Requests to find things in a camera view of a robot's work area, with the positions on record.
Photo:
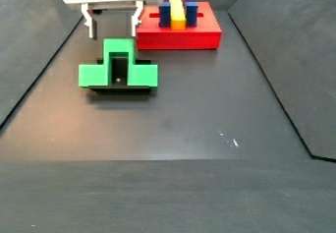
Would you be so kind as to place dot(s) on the green U-shaped block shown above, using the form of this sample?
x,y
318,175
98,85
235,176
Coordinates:
x,y
143,73

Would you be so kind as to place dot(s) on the red base board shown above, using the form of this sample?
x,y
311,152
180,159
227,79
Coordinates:
x,y
200,37

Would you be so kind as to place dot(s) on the black angled fixture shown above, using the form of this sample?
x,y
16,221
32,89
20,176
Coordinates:
x,y
119,75

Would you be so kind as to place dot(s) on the dark blue block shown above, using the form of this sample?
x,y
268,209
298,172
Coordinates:
x,y
164,12
191,12

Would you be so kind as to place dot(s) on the yellow long block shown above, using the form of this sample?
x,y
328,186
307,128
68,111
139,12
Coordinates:
x,y
178,15

